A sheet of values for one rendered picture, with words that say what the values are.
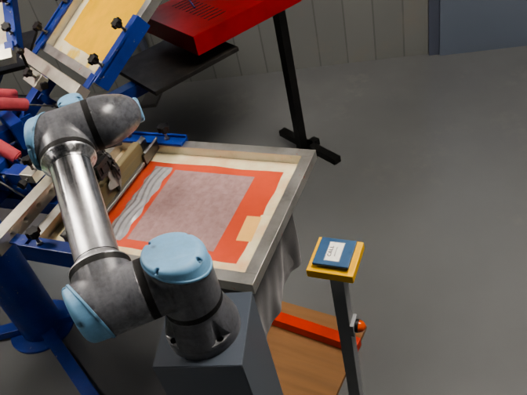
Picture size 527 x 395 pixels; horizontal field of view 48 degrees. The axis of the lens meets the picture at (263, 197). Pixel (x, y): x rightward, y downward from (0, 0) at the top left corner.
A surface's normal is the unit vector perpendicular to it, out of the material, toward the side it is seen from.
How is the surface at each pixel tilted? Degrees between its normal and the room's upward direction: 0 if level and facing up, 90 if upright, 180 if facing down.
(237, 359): 0
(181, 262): 8
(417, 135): 0
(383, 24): 90
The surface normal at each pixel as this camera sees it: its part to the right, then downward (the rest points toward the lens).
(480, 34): -0.10, 0.66
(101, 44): -0.55, -0.36
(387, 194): -0.18, -0.75
